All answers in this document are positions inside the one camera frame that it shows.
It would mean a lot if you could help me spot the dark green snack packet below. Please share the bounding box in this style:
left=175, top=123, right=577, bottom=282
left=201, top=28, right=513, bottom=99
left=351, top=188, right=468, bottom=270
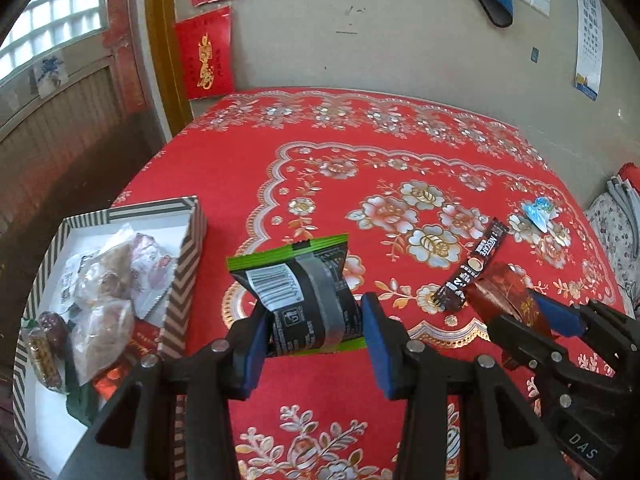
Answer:
left=64, top=321, right=100, bottom=427

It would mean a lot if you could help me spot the red gold snack packet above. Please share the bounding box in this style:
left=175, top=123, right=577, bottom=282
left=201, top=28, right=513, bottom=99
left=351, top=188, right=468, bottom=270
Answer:
left=465, top=260, right=554, bottom=371

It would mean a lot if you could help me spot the dark coffee stick packet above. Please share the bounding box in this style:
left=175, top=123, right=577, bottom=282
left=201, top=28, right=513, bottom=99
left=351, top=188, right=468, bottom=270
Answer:
left=433, top=218, right=508, bottom=312

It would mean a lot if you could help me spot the clear bag of nuts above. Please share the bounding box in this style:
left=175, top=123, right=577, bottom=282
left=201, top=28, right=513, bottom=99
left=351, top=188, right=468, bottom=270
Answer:
left=72, top=242, right=134, bottom=386

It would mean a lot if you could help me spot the brown nut bar packet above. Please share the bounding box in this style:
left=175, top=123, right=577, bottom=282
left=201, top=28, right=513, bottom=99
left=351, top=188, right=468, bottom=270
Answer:
left=26, top=330, right=63, bottom=391

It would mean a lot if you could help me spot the bag of red dates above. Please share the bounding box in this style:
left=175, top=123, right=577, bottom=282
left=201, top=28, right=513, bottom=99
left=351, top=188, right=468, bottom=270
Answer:
left=21, top=311, right=67, bottom=356

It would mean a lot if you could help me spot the blue sachima snack packet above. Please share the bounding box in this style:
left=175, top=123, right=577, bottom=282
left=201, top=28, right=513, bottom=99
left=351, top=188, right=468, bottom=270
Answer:
left=521, top=196, right=558, bottom=233

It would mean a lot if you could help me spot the white barcode snack packet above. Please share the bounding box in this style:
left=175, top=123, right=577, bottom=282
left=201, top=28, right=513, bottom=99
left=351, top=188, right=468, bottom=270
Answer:
left=58, top=250, right=98, bottom=313

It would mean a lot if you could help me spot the white pink snack packet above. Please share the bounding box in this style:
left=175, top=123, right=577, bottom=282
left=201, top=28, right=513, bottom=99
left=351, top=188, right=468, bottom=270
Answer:
left=130, top=233, right=177, bottom=320

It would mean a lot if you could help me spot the black green snack packet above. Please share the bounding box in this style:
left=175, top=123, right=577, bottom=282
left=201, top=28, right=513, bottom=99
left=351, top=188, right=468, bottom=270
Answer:
left=227, top=234, right=363, bottom=356

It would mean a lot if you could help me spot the floral cushion chair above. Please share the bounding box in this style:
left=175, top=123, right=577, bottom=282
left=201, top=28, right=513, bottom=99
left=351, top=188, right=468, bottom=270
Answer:
left=586, top=162, right=639, bottom=318

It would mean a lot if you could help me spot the striped white gift box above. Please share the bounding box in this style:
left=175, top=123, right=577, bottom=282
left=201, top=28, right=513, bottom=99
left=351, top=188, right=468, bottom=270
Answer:
left=13, top=196, right=206, bottom=479

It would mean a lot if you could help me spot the red floral tablecloth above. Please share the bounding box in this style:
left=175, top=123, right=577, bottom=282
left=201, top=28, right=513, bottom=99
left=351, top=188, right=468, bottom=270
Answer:
left=114, top=89, right=624, bottom=479

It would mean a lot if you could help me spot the blue paper cutout sticker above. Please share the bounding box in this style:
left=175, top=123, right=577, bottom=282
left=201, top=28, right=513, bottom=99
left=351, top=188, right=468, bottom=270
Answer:
left=32, top=51, right=68, bottom=99

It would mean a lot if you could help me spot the glass block window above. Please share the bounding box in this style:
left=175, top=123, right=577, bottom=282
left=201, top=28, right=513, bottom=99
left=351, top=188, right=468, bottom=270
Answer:
left=1, top=0, right=106, bottom=79

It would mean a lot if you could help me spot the white wall calendar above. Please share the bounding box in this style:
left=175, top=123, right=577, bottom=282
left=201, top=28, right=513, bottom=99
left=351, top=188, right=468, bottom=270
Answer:
left=575, top=0, right=603, bottom=101

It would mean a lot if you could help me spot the lower red wall poster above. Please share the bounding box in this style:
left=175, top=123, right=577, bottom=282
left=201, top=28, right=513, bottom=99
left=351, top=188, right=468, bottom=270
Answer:
left=175, top=6, right=234, bottom=101

